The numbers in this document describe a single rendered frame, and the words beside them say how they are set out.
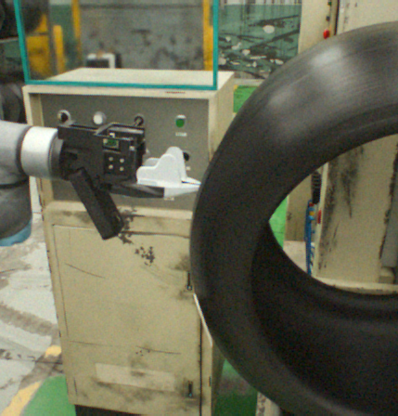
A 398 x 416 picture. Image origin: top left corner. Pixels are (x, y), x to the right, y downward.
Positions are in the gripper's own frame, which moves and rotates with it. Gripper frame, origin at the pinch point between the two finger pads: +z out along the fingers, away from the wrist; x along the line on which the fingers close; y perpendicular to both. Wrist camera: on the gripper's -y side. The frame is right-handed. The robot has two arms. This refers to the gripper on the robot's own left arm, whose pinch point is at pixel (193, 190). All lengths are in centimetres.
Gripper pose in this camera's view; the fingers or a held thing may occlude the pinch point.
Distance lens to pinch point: 67.3
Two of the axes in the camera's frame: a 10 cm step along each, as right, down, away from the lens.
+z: 9.8, 1.6, -1.3
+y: 1.0, -9.1, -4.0
